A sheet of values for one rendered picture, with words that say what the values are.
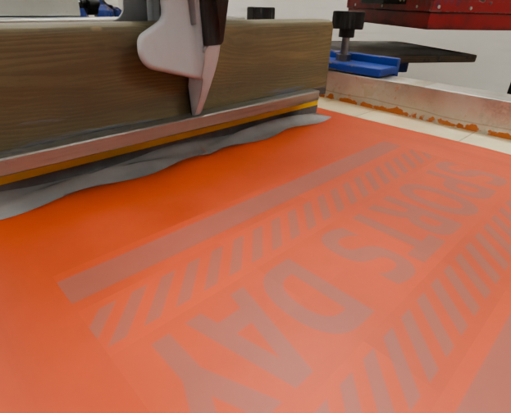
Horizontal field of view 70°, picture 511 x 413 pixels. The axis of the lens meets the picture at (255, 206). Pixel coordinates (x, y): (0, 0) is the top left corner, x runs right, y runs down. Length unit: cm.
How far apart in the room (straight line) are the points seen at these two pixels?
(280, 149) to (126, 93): 14
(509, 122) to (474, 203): 18
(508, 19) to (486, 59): 99
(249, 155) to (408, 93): 23
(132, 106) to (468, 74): 211
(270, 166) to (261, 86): 9
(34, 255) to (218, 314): 10
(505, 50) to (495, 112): 180
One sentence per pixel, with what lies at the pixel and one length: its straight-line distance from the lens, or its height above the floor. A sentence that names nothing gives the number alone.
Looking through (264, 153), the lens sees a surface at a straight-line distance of 32.
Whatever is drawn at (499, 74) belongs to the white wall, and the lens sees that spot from 225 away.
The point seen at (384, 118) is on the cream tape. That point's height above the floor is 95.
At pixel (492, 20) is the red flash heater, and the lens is 125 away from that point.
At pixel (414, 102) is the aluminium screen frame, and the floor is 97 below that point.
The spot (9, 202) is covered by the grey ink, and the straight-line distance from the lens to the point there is 27.
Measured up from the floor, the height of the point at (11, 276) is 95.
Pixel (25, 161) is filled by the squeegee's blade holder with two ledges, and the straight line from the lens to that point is 25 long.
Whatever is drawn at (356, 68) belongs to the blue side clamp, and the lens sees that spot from 50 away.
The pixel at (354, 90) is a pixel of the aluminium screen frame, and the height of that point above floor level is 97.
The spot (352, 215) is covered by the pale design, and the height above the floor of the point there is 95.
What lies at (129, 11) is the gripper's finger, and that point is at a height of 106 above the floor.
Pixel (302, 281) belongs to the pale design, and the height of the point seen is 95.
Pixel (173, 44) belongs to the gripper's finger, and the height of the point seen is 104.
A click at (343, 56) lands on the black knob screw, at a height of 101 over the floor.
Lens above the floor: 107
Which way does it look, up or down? 30 degrees down
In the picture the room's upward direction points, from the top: 2 degrees clockwise
